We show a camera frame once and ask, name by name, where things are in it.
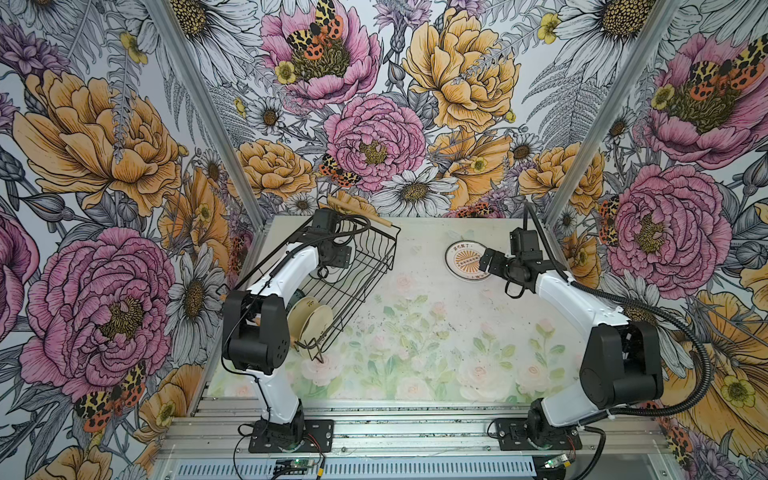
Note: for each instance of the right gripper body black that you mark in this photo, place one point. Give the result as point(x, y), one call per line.
point(502, 265)

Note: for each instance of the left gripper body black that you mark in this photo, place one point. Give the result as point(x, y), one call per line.
point(338, 257)

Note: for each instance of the white plate red green rim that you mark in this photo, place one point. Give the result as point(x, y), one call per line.
point(462, 273)

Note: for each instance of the black wire dish rack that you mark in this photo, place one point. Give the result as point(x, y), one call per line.
point(345, 291)

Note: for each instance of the beige plate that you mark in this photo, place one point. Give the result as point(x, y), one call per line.
point(299, 315)

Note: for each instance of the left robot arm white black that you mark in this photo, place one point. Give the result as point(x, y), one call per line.
point(256, 338)

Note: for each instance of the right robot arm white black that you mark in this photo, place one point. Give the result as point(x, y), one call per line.
point(621, 364)

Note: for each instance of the cream plate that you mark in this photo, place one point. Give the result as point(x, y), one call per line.
point(316, 326)

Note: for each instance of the green circuit board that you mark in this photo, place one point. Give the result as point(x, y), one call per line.
point(292, 467)

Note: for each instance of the far wooden rack handle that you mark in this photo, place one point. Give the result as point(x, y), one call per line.
point(334, 202)

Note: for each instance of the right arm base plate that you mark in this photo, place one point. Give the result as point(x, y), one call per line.
point(513, 434)

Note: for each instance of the aluminium rail frame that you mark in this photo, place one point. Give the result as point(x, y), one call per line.
point(219, 429)

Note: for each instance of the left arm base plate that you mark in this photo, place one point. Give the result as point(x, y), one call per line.
point(308, 436)

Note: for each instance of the white vented cable duct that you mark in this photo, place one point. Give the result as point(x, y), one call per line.
point(483, 467)

